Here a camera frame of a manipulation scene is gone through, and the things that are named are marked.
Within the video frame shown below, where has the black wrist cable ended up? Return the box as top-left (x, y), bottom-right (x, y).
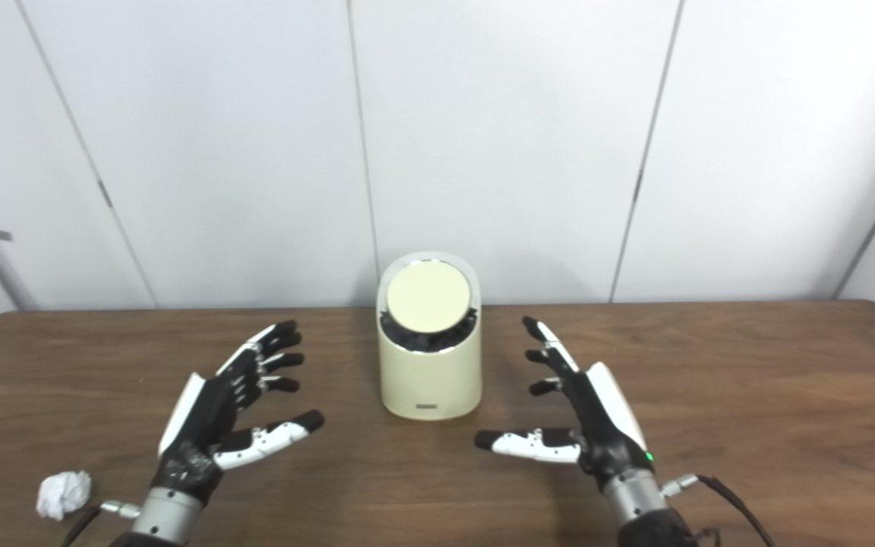
top-left (62, 500), bottom-right (142, 547)
top-left (662, 474), bottom-right (776, 547)

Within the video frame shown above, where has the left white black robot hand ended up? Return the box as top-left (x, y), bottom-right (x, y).
top-left (150, 319), bottom-right (326, 508)

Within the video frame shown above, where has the black bin liner bag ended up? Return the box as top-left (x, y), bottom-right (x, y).
top-left (379, 304), bottom-right (480, 354)

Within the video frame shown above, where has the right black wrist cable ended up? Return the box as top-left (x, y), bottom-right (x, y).
top-left (662, 474), bottom-right (776, 547)

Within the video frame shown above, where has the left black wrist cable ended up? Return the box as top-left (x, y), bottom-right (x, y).
top-left (62, 500), bottom-right (142, 547)

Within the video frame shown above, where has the cream round bin lid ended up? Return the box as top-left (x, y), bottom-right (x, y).
top-left (386, 260), bottom-right (473, 334)

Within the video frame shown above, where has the cream-colored bin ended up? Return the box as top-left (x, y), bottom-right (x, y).
top-left (375, 251), bottom-right (483, 421)

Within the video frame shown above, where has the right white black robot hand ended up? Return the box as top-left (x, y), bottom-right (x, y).
top-left (474, 316), bottom-right (655, 495)

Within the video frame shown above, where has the white paper ball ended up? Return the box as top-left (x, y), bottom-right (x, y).
top-left (35, 470), bottom-right (94, 522)

